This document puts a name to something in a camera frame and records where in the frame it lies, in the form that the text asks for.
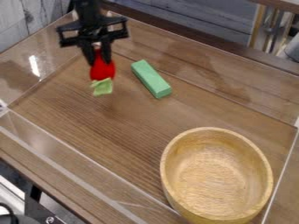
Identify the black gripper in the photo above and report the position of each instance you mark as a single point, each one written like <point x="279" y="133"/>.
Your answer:
<point x="109" y="27"/>

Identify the red plush strawberry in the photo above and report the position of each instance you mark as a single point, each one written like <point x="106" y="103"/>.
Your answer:
<point x="102" y="74"/>

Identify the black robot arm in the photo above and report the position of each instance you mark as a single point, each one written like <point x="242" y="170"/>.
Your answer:
<point x="89" y="13"/>

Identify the green rectangular block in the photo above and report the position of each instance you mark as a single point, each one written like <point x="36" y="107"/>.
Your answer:
<point x="153" y="80"/>

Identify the wooden bowl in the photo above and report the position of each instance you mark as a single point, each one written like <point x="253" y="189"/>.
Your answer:
<point x="217" y="176"/>

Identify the gold metal chair frame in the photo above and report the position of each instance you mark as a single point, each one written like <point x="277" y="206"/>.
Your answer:
<point x="274" y="18"/>

